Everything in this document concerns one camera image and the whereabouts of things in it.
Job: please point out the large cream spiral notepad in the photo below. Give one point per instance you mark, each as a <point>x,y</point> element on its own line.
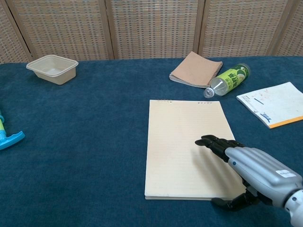
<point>177,151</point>

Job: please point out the dark blue tablecloth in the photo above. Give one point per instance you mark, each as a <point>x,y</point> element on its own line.
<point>82,146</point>

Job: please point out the brown kraft spiral notebook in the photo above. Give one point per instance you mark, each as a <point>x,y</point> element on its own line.
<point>195,69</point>

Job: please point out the white notepad with orange edge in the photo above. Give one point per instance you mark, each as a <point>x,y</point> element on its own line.
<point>272,102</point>

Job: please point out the clear bottle with green label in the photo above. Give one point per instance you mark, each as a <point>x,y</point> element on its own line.
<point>230,79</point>

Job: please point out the woven rattan folding screen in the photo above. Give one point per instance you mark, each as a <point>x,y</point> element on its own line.
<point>151,28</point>

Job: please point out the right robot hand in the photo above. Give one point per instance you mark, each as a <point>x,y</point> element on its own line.
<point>258,168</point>

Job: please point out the beige plastic food container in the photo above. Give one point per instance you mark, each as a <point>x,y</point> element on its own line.
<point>53,69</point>

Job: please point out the blue and green plastic toy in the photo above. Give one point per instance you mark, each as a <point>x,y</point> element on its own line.
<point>8,138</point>

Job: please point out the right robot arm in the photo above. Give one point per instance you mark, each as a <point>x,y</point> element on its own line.
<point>294,208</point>

